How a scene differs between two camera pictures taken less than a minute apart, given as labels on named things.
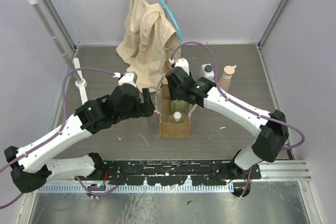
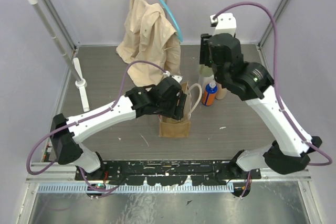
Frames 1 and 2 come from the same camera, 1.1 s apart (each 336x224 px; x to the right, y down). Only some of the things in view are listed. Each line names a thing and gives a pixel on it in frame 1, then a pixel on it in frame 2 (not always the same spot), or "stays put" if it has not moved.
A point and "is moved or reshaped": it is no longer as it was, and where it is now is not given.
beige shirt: (148, 42) stays put
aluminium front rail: (270, 170) stays put
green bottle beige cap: (179, 106) is moved or reshaped
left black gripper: (146, 102) to (179, 106)
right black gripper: (174, 94) to (205, 50)
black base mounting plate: (175, 172) stays put
